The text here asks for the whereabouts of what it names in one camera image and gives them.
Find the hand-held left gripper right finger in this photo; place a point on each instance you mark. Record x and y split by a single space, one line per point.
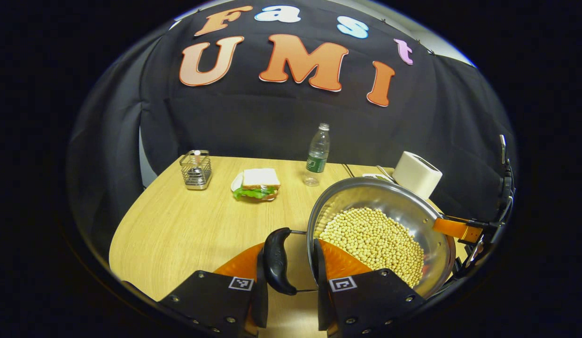
366 305

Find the pile of yellow soybeans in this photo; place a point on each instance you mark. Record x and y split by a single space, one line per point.
375 239

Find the white divided spice dish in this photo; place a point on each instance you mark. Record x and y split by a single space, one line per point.
373 176

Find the black backdrop cloth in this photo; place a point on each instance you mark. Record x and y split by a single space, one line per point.
272 122

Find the sandwich with lettuce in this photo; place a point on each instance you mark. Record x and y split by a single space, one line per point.
260 180

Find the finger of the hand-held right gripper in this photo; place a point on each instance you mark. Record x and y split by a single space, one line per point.
455 228

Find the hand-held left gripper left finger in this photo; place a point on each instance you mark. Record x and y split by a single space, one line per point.
215 300

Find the white toaster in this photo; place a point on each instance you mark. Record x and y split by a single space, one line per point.
415 176

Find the clear plastic water bottle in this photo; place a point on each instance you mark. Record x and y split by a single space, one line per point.
316 157

